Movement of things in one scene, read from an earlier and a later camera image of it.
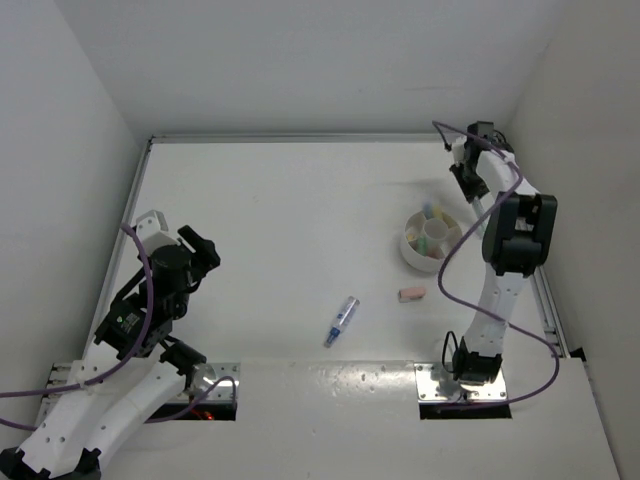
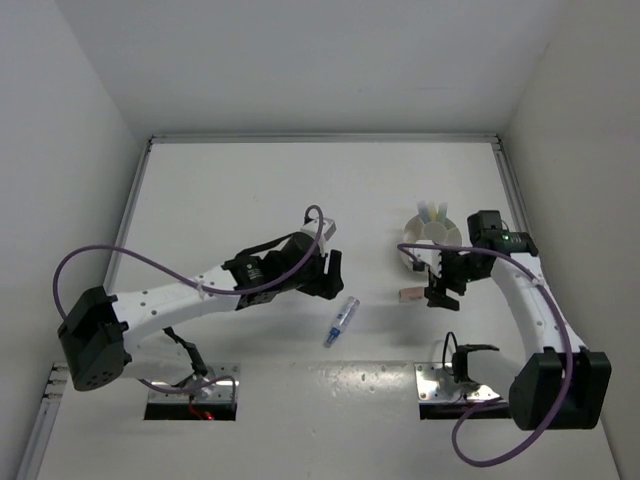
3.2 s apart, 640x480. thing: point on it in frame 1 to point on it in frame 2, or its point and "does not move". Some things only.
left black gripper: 205,257 to 324,284
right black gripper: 472,192 to 435,291
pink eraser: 407,294 does not move
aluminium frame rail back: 371,139 does not move
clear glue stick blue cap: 350,307 does not move
